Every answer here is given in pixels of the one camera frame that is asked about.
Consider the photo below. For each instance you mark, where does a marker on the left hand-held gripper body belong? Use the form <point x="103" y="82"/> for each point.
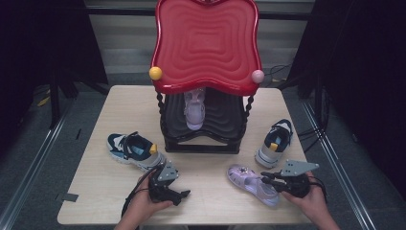
<point x="159" y="190"/>

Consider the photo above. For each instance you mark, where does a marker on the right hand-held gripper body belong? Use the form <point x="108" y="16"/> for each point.
<point x="297" y="185"/>

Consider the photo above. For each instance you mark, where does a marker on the purple star sandal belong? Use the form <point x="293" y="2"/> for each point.
<point x="194" y="111"/>
<point x="249" y="180"/>

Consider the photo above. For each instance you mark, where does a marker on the navy and white sneaker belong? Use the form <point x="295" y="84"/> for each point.
<point x="276" y="143"/>
<point x="135" y="150"/>

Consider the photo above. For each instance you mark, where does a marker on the red and black shoe rack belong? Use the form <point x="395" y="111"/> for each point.
<point x="206" y="48"/>

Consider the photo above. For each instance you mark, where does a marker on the person's right hand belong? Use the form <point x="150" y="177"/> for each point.
<point x="311" y="206"/>

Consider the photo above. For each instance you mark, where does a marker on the person's left hand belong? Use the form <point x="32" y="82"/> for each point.
<point x="140" y="207"/>

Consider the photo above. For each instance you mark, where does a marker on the grey tape piece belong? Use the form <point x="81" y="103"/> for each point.
<point x="70" y="197"/>

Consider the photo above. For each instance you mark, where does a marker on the black curtain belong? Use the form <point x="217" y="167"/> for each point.
<point x="38" y="48"/>
<point x="364" y="80"/>

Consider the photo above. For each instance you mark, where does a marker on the black metal stand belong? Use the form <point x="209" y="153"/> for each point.
<point x="55" y="102"/>

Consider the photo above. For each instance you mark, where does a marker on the yellow tape strip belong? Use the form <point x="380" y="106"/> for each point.
<point x="43" y="101"/>

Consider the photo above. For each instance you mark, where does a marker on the black horizontal bar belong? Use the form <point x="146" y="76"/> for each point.
<point x="121" y="12"/>

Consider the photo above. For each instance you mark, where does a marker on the metal floor rail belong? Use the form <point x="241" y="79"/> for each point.
<point x="338" y="153"/>
<point x="35" y="166"/>

